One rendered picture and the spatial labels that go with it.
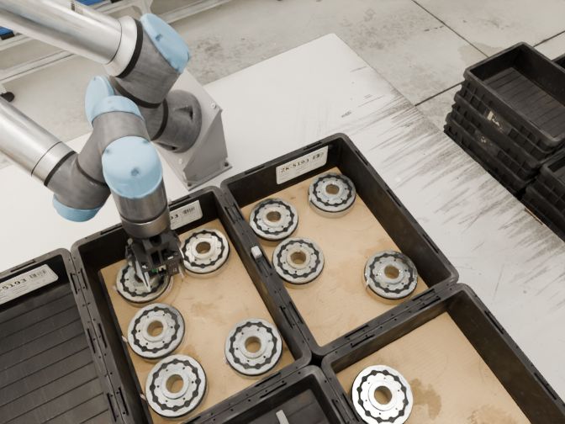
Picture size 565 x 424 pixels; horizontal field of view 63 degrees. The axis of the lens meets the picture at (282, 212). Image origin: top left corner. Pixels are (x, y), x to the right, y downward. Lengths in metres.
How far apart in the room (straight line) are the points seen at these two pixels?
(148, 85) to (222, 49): 1.81
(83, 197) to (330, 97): 0.86
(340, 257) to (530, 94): 1.19
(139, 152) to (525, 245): 0.93
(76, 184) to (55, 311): 0.31
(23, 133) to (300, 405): 0.63
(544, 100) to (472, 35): 1.15
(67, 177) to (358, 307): 0.56
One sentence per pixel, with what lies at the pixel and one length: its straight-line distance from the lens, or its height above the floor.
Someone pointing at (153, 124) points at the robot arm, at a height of 0.94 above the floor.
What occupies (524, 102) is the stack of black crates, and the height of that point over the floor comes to 0.49.
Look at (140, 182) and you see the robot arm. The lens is 0.64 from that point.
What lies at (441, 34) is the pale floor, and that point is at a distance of 2.98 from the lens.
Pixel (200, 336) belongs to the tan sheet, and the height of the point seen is 0.83.
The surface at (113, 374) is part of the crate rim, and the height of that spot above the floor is 0.93.
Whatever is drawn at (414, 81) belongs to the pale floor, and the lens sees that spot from 2.63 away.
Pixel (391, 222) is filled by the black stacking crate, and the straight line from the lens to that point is 0.97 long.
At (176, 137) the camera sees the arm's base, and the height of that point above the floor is 0.88.
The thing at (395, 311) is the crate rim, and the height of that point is 0.93.
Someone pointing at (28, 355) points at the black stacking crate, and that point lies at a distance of 1.00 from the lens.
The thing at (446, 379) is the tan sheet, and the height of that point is 0.83.
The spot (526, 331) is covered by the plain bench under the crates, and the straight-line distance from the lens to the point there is 1.15.
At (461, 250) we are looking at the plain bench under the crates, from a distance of 1.19.
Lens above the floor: 1.68
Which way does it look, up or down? 57 degrees down
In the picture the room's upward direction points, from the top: 1 degrees counter-clockwise
